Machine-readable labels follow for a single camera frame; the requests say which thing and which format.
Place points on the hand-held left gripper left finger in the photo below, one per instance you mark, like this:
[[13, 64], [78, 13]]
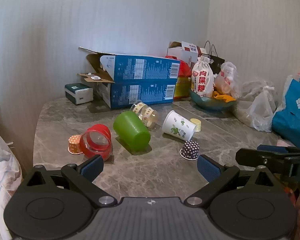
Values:
[[92, 167]]

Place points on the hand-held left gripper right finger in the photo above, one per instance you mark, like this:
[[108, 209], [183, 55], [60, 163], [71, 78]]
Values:
[[209, 170]]

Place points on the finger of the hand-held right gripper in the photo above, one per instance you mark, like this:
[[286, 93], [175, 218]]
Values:
[[271, 148], [260, 158]]

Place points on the dark polka dot paper cup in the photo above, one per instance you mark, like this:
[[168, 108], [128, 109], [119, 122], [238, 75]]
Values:
[[190, 148]]

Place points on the orange polka dot paper cup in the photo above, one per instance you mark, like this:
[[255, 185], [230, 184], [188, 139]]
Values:
[[73, 143]]

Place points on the red transparent plastic cup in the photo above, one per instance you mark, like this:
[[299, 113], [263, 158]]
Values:
[[100, 130]]

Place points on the small pale yellow paper cup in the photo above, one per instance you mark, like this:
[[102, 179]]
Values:
[[197, 124]]

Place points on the white paper cup green print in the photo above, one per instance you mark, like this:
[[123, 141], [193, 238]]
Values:
[[177, 126]]

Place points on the green plastic cup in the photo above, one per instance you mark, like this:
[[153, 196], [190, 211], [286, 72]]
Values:
[[131, 128]]

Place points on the clear printed plastic cup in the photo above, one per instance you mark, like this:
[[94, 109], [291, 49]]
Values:
[[147, 115]]

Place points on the clear crumpled plastic bag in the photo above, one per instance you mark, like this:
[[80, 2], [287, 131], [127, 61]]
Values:
[[261, 110]]

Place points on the blue plastic bag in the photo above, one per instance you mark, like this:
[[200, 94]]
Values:
[[293, 115]]

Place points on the teal bowl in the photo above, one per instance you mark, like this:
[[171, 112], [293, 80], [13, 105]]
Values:
[[210, 103]]

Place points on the orange snack packet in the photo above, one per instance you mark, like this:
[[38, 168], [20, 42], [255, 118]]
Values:
[[223, 97]]

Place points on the green and white tissue pack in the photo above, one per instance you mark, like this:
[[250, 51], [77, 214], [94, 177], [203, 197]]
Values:
[[78, 93]]

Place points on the clear plastic snack bag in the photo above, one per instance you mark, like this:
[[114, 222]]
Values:
[[228, 80]]

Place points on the yellow box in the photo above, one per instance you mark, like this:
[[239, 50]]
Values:
[[182, 87]]

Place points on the white printed cloth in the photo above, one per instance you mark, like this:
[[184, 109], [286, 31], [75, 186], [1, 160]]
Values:
[[3, 170]]

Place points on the blue cardboard box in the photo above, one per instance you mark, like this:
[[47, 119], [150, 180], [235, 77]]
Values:
[[140, 92]]

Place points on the black paper bag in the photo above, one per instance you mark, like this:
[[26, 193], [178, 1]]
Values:
[[217, 63]]

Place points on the red plastic bag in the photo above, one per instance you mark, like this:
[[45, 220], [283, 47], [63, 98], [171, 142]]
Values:
[[185, 68]]

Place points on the blue cardboard box open flaps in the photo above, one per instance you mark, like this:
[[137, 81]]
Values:
[[145, 67]]

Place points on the white cardboard box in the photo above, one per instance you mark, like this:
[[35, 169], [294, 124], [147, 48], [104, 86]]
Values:
[[182, 51]]

